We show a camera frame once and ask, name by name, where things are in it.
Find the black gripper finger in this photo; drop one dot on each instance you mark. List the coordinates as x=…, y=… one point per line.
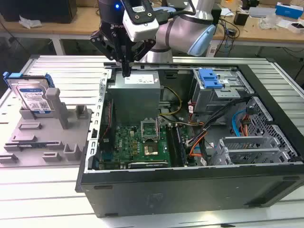
x=145, y=47
x=104, y=45

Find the hard disk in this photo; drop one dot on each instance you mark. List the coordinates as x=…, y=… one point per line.
x=31, y=95

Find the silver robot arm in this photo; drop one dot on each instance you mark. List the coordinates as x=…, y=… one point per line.
x=180, y=31

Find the metal disk bay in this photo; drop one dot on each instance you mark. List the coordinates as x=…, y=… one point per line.
x=249, y=152

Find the wooden desk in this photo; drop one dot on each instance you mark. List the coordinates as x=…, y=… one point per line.
x=83, y=26

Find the grey power supply unit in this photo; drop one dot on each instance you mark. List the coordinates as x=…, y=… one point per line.
x=135, y=99

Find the black computer tower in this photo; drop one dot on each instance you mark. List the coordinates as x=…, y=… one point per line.
x=38, y=10

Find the blue drive cage latch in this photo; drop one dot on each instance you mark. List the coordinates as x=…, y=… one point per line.
x=209, y=79

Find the clear plastic bag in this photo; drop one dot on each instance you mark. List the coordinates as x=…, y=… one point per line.
x=29, y=22

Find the metal optical drive cage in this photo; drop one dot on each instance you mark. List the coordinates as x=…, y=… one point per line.
x=209, y=99

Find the green motherboard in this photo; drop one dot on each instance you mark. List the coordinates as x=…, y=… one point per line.
x=126, y=145

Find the small black box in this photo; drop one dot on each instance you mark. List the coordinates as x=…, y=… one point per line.
x=241, y=19

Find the CPU socket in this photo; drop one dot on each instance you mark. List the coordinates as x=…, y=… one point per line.
x=150, y=149

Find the grey parts rack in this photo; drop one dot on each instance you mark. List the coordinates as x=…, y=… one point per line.
x=47, y=133

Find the RAM stick in slot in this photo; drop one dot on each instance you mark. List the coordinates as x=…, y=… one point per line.
x=180, y=147

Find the black graphics card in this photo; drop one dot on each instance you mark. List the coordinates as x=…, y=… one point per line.
x=148, y=165

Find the flat grey box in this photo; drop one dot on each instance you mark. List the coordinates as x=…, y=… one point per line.
x=261, y=12

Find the RAM stick on rack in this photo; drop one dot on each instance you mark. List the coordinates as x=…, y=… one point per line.
x=31, y=145

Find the black PC case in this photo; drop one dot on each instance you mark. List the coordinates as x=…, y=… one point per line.
x=166, y=190

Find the blue cardboard box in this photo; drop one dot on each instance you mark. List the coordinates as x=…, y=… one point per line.
x=289, y=10

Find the white phone box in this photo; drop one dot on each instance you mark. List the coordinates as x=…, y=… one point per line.
x=295, y=27

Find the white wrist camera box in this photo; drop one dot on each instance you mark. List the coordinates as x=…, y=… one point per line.
x=142, y=28

